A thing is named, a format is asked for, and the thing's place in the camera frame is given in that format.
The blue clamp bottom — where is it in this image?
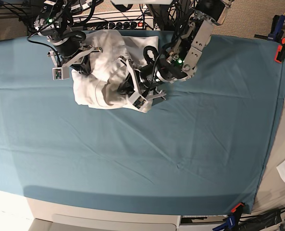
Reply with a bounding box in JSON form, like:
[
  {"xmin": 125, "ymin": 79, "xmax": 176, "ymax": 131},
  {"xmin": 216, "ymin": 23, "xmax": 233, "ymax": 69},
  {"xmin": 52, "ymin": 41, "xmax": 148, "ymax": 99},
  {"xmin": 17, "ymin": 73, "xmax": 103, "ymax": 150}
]
[{"xmin": 212, "ymin": 215, "xmax": 236, "ymax": 231}]

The white T-shirt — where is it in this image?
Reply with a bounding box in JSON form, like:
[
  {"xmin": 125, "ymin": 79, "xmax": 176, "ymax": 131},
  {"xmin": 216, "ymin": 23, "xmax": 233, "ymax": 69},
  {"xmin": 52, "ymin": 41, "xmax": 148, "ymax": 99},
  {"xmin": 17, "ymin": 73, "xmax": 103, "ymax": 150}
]
[{"xmin": 72, "ymin": 30, "xmax": 159, "ymax": 110}]

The orange black clamp top right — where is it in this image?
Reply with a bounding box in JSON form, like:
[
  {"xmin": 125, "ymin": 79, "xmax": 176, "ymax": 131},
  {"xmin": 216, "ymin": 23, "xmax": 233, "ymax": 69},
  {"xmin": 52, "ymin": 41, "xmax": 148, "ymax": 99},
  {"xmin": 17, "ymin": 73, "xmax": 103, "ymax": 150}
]
[{"xmin": 274, "ymin": 38, "xmax": 285, "ymax": 63}]

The teal table cloth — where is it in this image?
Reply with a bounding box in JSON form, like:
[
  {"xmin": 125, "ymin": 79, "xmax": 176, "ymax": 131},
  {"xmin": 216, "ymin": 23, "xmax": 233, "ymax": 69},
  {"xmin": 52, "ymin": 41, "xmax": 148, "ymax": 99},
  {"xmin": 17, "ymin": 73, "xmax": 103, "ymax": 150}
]
[{"xmin": 0, "ymin": 36, "xmax": 285, "ymax": 215}]

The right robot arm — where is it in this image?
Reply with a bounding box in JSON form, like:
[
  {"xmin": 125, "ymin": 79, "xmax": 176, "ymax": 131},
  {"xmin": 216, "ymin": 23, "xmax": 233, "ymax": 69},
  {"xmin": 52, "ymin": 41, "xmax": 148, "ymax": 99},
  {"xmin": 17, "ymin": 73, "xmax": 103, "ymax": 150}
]
[{"xmin": 27, "ymin": 0, "xmax": 102, "ymax": 80}]

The blue clamp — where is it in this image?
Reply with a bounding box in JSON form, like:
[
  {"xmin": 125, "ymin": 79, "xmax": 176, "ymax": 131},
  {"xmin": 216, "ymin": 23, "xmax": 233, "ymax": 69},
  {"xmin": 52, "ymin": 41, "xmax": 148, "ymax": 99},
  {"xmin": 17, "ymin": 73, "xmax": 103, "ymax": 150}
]
[
  {"xmin": 267, "ymin": 15, "xmax": 285, "ymax": 42},
  {"xmin": 212, "ymin": 215, "xmax": 236, "ymax": 231}
]

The orange black clamp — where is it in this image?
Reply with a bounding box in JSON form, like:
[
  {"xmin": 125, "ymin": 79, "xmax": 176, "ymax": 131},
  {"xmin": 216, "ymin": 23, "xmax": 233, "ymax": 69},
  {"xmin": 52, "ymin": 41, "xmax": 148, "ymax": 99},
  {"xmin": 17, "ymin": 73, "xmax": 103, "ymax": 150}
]
[
  {"xmin": 274, "ymin": 38, "xmax": 285, "ymax": 63},
  {"xmin": 231, "ymin": 202, "xmax": 245, "ymax": 214}
]

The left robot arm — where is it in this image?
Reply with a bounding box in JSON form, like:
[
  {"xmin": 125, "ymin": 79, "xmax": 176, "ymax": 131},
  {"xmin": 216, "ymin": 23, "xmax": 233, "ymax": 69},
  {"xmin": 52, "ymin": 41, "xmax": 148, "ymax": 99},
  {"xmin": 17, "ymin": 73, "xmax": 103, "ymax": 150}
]
[{"xmin": 117, "ymin": 0, "xmax": 232, "ymax": 112}]

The orange black clamp bottom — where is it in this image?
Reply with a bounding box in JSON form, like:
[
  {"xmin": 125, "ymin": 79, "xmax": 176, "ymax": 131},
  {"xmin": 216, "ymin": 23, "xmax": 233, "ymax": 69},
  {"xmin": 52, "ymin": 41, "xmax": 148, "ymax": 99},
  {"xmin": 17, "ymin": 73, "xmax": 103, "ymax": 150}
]
[{"xmin": 231, "ymin": 202, "xmax": 245, "ymax": 214}]

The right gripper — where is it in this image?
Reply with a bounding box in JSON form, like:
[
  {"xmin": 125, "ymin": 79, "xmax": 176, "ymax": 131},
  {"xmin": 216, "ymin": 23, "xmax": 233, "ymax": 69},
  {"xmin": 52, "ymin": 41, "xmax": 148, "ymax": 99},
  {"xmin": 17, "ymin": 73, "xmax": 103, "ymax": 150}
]
[{"xmin": 48, "ymin": 45, "xmax": 103, "ymax": 80}]

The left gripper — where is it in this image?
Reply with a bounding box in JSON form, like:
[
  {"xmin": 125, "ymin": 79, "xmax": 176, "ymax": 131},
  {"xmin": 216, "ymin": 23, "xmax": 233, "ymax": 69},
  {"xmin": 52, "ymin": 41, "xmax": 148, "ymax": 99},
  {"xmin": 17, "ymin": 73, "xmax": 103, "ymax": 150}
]
[{"xmin": 117, "ymin": 56, "xmax": 166, "ymax": 112}]

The blue clamp top right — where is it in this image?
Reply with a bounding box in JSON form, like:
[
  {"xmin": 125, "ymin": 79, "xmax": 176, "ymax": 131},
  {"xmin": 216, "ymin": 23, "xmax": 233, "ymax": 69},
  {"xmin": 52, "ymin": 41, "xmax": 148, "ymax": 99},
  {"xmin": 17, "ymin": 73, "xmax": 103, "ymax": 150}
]
[{"xmin": 267, "ymin": 15, "xmax": 285, "ymax": 42}]

